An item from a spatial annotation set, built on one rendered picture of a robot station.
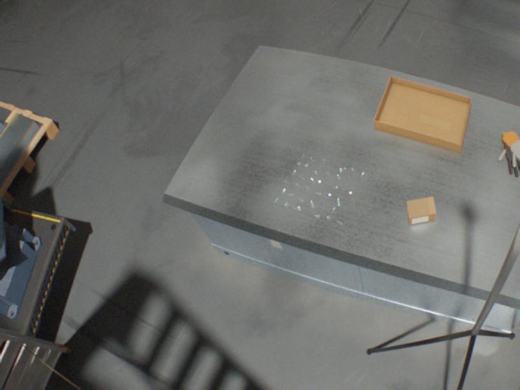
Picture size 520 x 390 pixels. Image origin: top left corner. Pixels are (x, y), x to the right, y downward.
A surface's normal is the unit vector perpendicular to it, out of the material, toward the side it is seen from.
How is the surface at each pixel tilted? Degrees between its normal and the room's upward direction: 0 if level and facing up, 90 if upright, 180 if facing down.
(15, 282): 90
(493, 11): 0
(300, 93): 0
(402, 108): 0
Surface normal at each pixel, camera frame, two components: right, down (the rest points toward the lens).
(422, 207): -0.22, -0.53
